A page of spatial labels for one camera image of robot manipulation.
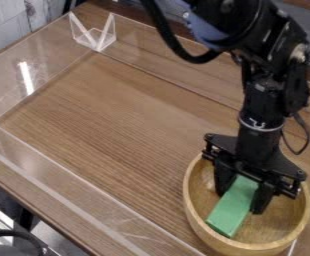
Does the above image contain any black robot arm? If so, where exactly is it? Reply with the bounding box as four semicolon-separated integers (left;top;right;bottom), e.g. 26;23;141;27
181;0;310;214

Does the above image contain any green rectangular block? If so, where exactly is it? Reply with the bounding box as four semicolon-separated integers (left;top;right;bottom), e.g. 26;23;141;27
205;176;258;238

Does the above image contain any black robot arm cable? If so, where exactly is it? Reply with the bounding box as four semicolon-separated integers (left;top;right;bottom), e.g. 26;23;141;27
139;0;230;65

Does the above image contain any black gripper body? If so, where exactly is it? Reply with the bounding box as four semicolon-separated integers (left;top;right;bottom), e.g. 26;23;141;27
202;129;308;199

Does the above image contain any clear acrylic tray wall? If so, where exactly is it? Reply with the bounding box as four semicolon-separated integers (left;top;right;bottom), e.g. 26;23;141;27
0;2;310;256

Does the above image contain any brown wooden bowl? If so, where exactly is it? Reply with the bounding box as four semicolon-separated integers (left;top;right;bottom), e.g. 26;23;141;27
184;155;310;256

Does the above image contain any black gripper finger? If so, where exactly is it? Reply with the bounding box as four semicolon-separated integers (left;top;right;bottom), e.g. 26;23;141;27
250;182;276;214
214;159;237;196

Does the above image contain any black cable lower left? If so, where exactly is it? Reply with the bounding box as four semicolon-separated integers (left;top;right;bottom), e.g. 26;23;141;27
0;228;49;256

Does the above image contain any clear acrylic corner bracket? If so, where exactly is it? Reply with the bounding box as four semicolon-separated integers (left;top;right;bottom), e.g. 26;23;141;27
69;12;117;52

